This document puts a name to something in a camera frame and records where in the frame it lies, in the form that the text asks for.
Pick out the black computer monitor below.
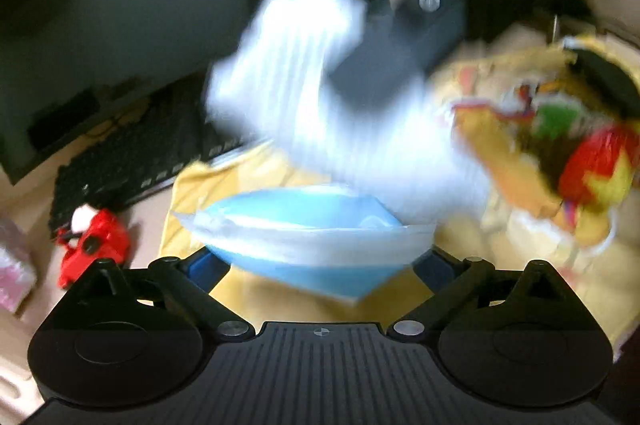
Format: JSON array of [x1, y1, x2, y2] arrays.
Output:
[[0, 0, 387, 186]]

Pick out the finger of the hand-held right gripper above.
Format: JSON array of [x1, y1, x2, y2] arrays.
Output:
[[325, 0, 467, 112]]

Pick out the yellow printed towel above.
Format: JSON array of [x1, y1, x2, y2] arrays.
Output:
[[159, 22, 640, 348]]

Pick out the red toy car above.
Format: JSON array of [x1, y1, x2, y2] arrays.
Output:
[[54, 204, 132, 291]]

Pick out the brown crochet doll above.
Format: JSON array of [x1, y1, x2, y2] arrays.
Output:
[[515, 102, 637, 215]]

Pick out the black keyboard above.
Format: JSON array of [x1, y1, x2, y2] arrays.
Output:
[[49, 84, 271, 232]]

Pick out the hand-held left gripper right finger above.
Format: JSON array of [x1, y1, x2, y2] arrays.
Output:
[[392, 246, 577, 339]]

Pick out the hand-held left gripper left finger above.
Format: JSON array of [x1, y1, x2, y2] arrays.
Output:
[[67, 245, 257, 339]]

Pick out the white wet wipe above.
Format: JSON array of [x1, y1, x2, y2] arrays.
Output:
[[204, 0, 493, 228]]

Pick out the yellow character-shaped cushion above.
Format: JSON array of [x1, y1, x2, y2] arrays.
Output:
[[449, 34, 640, 252]]

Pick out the blue wet wipe packet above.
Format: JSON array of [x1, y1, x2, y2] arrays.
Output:
[[172, 185, 438, 307]]

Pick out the pink patterned box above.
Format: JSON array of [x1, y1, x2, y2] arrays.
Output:
[[0, 217, 40, 315]]

